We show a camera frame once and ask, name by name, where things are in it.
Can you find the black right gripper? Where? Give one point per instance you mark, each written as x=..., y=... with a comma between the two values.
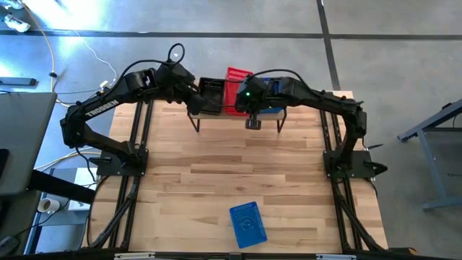
x=252, y=95

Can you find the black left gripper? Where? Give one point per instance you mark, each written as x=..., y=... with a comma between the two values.
x=182, y=85

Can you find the black plastic basket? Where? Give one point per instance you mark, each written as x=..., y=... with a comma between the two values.
x=213, y=97

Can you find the red plastic basket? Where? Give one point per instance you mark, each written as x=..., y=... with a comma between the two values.
x=231, y=97

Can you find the blue plastic basket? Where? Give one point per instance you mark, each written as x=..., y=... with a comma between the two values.
x=248, y=225
x=277, y=85

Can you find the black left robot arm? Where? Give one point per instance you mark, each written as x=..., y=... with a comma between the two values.
x=101, y=108

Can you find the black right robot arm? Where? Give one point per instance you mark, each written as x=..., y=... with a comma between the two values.
x=325, y=101

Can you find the white box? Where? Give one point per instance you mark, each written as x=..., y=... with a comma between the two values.
x=82, y=178

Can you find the black desk leg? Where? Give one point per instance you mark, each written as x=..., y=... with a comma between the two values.
x=61, y=187

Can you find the grey desk top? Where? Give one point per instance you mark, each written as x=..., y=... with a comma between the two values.
x=25, y=137

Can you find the white paper cup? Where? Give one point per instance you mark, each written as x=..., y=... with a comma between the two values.
x=48, y=206

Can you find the black flat bar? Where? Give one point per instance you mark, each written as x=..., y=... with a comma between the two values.
x=18, y=81

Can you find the grey metal table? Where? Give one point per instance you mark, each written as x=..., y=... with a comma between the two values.
x=433, y=121

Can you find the white power strip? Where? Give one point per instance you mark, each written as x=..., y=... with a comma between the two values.
x=18, y=23

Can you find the black metal table frame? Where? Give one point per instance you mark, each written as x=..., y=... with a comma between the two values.
x=202, y=256

